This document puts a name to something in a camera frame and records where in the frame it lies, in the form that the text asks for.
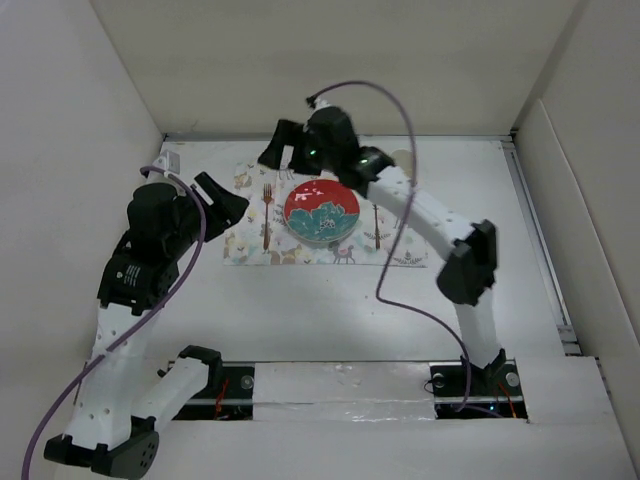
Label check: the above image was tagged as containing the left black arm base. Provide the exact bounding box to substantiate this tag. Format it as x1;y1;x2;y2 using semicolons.
174;362;255;421

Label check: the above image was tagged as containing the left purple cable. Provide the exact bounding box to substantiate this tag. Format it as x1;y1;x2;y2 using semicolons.
20;165;207;480

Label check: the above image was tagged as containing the copper spoon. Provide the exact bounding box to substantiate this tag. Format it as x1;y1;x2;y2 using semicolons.
373;204;381;250

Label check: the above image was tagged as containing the red and teal plate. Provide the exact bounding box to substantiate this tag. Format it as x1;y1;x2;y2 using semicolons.
282;178;361;244

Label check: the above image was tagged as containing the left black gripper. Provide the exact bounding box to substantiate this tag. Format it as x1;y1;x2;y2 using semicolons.
167;173;248;258

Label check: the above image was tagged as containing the pale yellow mug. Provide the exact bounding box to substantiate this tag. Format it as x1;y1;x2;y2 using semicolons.
391;149;417;189

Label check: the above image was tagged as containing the purple cable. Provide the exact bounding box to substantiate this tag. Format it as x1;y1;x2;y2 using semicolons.
20;165;207;480
305;80;474;414

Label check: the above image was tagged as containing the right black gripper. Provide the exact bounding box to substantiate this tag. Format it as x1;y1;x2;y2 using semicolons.
257;118;338;176

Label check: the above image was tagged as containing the copper fork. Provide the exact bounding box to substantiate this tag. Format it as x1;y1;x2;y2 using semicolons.
262;183;273;252

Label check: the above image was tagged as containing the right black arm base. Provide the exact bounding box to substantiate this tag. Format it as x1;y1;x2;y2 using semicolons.
423;360;528;420

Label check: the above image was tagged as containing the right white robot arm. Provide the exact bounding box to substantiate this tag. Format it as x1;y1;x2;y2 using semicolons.
258;106;506;394

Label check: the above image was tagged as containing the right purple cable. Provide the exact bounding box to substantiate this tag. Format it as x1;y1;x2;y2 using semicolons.
305;80;474;414

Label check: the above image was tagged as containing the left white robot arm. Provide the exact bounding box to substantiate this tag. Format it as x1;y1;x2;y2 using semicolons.
44;172;249;479

